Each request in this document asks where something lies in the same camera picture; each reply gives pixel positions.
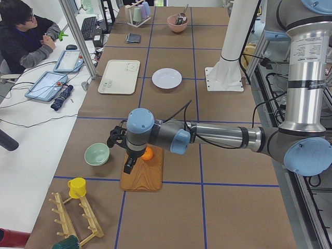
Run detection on small metal cup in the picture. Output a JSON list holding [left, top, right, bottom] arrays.
[[81, 81, 89, 91]]

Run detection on green cup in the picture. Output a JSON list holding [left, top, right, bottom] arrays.
[[133, 7, 142, 22]]

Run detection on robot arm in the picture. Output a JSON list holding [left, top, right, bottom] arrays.
[[122, 1, 331, 176]]

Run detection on folded dark umbrella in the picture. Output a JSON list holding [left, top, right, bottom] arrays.
[[50, 85, 74, 111]]

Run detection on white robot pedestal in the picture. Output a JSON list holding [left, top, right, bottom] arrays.
[[205, 0, 260, 92]]

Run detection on black keyboard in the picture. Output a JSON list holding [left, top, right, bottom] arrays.
[[81, 16, 97, 40]]

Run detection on dark green mug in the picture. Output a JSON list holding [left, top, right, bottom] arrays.
[[52, 235, 80, 249]]

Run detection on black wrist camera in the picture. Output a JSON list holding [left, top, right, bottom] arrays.
[[107, 120, 127, 149]]

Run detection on metal scoop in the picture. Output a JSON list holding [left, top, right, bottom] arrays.
[[175, 4, 188, 25]]

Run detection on wooden tray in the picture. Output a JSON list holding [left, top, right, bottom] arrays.
[[120, 145, 164, 192]]

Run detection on cream bear tray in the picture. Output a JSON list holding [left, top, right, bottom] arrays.
[[98, 60, 140, 95]]

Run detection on red cylinder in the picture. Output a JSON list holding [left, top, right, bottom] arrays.
[[1, 228, 31, 248]]

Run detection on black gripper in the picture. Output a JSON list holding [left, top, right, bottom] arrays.
[[123, 148, 145, 174]]

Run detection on white plate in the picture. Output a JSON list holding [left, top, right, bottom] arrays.
[[152, 68, 182, 89]]

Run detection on folded grey cloth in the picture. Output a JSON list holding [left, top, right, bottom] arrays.
[[126, 33, 141, 44]]

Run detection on seated person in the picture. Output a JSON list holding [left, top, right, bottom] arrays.
[[1, 1, 60, 74]]

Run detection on pink bowl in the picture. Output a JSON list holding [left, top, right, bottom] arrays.
[[167, 15, 188, 33]]

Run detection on wooden mug rack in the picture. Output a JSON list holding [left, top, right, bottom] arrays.
[[49, 192, 105, 248]]

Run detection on white cup rack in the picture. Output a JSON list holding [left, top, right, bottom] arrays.
[[124, 0, 151, 27]]

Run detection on near teach pendant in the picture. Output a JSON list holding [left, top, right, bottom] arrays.
[[24, 71, 68, 102]]

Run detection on aluminium frame post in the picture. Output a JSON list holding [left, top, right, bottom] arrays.
[[59, 0, 97, 79]]

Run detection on orange fruit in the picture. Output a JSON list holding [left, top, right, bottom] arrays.
[[141, 146, 154, 161]]

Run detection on teach pendant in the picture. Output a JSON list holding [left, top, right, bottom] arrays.
[[24, 71, 68, 102], [53, 50, 84, 73]]

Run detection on green bowl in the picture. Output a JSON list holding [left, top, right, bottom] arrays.
[[84, 143, 110, 166]]

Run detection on yellow mug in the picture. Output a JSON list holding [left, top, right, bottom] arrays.
[[67, 177, 87, 199]]

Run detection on computer mouse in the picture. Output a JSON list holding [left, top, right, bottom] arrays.
[[65, 44, 78, 50]]

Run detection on far teach pendant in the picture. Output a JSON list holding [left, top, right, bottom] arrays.
[[53, 50, 84, 73]]

